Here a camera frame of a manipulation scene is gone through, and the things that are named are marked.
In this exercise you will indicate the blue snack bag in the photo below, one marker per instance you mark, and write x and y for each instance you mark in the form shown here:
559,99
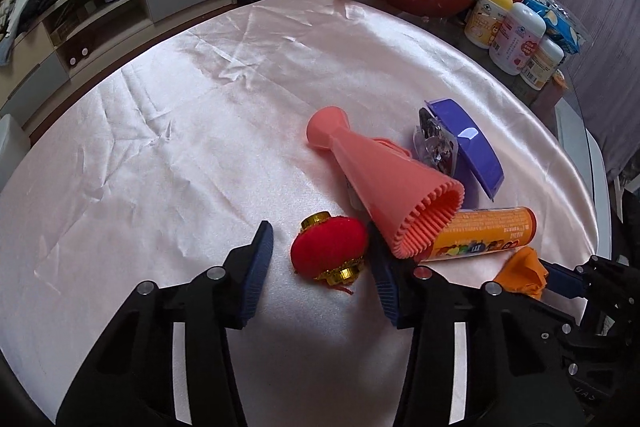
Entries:
565,27

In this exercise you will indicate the pink label white bottle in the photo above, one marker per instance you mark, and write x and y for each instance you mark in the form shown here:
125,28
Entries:
517,42

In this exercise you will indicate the yellow cap white bottle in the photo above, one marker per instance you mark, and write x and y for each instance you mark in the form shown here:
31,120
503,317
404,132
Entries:
487,22

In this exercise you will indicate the clear blister pack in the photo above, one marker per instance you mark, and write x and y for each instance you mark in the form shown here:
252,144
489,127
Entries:
435,147

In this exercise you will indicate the small white bottle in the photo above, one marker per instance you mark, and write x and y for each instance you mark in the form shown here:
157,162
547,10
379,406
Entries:
540,64

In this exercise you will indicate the pink satin tablecloth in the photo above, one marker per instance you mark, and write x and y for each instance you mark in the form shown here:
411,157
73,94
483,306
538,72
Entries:
200,132

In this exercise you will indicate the white round bin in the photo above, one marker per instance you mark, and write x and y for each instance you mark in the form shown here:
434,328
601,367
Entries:
10,147

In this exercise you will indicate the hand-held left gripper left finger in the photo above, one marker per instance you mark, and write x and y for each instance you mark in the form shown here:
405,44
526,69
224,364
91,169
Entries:
255,272

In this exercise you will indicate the orange paper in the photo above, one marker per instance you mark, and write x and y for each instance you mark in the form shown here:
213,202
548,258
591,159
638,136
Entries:
522,272

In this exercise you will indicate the purple plastic dish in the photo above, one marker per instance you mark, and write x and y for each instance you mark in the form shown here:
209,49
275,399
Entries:
465,132

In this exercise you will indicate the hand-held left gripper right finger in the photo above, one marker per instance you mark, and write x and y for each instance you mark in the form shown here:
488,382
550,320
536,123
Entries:
387,287

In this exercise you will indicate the small yellow box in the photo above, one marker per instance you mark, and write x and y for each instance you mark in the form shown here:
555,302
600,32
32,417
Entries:
558,88

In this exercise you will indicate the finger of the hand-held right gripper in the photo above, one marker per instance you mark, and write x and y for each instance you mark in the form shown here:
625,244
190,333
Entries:
562,279
550,318

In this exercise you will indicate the pink silicone cone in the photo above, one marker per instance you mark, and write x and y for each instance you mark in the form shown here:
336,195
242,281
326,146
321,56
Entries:
390,177

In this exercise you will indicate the red fabric lantern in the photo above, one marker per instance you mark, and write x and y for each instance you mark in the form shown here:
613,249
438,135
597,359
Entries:
325,247

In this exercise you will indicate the glass coffee table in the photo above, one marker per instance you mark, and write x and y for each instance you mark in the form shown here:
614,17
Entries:
450,32

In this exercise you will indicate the orange printed tube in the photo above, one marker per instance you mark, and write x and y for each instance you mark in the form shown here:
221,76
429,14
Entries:
480,232

